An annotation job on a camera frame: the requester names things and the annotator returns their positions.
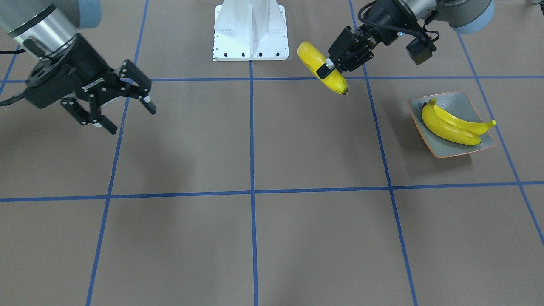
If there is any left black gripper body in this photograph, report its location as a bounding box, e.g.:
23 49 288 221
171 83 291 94
359 0 419 46

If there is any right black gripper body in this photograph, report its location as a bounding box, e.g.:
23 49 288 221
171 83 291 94
23 34 113 109

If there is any yellow banana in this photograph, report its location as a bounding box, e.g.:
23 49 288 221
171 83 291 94
297 41 349 95
421 98 482 146
434 105 496 136

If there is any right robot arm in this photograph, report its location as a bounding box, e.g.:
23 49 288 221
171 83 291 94
1 0 157 134

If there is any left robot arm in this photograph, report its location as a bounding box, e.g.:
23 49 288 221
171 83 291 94
312 0 495 79

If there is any grey square plate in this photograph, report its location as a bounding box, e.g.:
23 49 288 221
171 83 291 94
408 90 496 158

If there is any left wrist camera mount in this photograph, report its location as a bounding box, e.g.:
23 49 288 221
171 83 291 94
406 15 440 65

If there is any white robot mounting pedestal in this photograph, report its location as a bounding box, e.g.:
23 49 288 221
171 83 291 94
212 0 290 61

